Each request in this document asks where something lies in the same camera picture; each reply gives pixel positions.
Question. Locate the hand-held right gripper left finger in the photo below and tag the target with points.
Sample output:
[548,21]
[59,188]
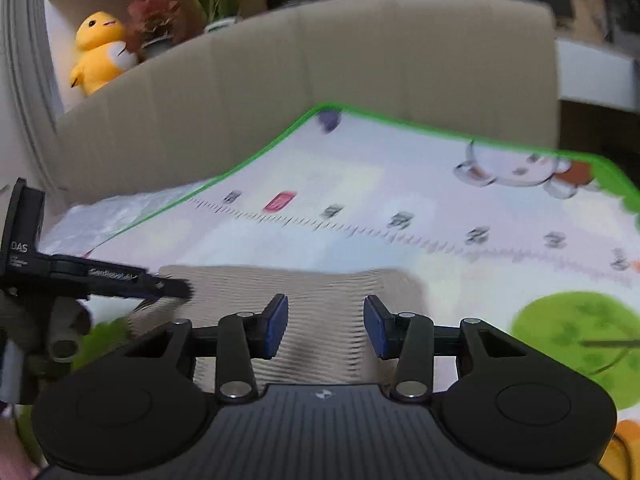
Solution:
[277,325]

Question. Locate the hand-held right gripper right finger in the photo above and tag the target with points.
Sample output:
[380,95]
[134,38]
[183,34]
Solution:
[375,325]

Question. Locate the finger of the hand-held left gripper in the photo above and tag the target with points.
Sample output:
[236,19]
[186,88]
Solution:
[172,287]

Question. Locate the beige striped garment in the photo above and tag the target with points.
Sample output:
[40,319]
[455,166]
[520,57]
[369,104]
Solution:
[320,310]

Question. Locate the person's left hand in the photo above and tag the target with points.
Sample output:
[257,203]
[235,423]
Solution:
[62,330]

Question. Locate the white quilted bedsheet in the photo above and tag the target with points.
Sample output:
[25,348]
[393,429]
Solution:
[110,215]

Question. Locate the printed play mat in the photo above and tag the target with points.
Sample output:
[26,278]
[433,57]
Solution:
[400,220]

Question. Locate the grey curtain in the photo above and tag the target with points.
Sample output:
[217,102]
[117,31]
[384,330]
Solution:
[25,60]

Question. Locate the yellow plush toy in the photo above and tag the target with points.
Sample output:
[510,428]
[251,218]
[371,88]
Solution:
[97,55]

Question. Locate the beige padded headboard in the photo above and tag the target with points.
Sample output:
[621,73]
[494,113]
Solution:
[325,70]

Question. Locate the red potted plant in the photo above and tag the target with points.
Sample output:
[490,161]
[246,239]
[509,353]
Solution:
[152,25]

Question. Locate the white bedside table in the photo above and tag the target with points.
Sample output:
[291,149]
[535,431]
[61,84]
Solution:
[595,72]

